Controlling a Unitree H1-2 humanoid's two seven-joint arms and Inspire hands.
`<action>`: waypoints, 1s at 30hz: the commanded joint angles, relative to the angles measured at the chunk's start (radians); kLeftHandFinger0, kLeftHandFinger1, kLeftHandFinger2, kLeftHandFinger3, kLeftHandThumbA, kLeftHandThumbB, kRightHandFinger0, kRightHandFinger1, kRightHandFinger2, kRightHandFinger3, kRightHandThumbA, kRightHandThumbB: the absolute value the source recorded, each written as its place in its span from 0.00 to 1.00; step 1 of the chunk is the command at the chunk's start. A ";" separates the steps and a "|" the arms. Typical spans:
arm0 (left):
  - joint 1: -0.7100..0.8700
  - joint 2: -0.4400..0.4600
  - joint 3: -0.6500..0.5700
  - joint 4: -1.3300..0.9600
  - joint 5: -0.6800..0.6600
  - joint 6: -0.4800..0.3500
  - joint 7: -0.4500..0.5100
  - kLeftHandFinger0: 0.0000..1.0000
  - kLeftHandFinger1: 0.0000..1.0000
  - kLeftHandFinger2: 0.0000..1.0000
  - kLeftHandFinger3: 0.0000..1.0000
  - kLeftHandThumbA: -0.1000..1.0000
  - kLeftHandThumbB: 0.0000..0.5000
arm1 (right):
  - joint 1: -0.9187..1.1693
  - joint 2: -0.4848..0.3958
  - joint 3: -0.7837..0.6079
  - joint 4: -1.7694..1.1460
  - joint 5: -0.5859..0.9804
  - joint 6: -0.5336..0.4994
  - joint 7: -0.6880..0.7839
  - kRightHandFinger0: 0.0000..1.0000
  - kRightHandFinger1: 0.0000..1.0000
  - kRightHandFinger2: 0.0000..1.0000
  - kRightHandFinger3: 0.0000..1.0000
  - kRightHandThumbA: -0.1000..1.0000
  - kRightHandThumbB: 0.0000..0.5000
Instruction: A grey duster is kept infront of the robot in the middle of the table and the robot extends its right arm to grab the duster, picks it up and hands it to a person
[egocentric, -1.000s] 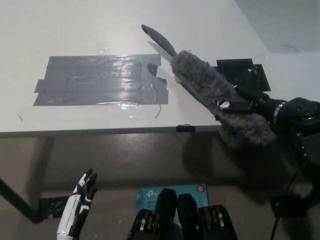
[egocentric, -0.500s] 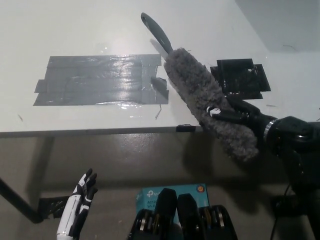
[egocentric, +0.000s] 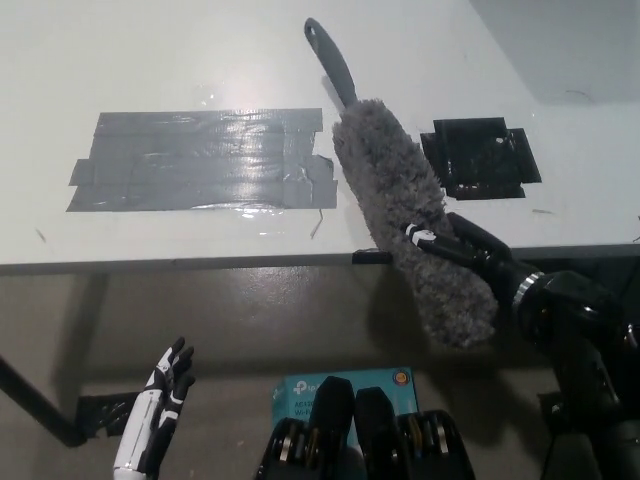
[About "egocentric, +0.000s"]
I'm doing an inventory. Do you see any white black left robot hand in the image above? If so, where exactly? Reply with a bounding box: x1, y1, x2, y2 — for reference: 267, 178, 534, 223
111, 337, 197, 475

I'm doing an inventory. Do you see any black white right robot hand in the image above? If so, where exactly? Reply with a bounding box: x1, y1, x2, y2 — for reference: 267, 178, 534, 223
399, 212, 546, 307

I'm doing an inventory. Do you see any grey fluffy duster black handle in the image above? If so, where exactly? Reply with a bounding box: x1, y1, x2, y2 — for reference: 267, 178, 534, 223
303, 17, 500, 351

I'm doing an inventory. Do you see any black ribbed robot torso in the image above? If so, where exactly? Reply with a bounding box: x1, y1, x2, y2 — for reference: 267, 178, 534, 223
257, 375, 476, 480

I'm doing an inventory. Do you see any black tape square patch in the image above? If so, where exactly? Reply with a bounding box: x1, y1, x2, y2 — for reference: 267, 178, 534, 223
418, 117, 544, 201

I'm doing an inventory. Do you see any black metal table leg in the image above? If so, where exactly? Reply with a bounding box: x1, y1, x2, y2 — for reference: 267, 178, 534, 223
0, 354, 87, 448

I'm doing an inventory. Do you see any small black tape piece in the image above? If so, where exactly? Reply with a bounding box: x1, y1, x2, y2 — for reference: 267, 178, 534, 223
351, 247, 392, 265

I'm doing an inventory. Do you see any teal router cardboard box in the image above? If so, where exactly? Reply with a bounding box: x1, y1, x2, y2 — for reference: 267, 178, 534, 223
272, 367, 419, 441

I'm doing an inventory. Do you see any grey duct tape patch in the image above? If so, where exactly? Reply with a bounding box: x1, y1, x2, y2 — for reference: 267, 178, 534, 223
65, 107, 339, 214

